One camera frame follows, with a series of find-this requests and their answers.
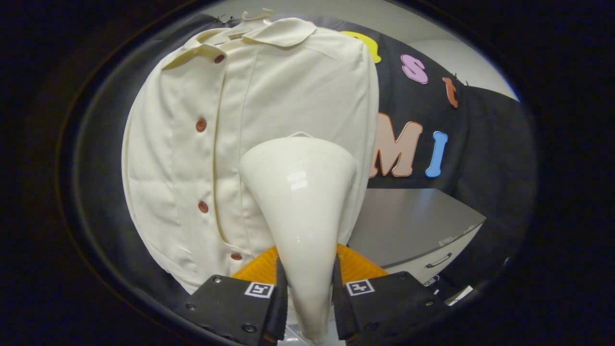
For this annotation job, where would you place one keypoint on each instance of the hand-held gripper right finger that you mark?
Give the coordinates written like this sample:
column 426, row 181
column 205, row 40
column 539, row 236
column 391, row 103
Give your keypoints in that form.
column 389, row 302

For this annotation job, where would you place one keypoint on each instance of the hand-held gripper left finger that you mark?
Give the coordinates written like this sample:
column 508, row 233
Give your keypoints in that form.
column 230, row 307

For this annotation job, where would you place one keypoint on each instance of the white garment steamer head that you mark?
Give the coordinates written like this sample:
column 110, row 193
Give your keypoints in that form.
column 302, row 202

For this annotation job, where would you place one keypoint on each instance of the cream button-up shirt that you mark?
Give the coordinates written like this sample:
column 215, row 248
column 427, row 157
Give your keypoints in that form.
column 168, row 158

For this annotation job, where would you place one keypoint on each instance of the grey cabinet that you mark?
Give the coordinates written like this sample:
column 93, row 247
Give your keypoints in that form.
column 408, row 221

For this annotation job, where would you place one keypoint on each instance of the cream plastic hanger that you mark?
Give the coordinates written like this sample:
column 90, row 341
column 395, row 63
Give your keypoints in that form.
column 257, row 17

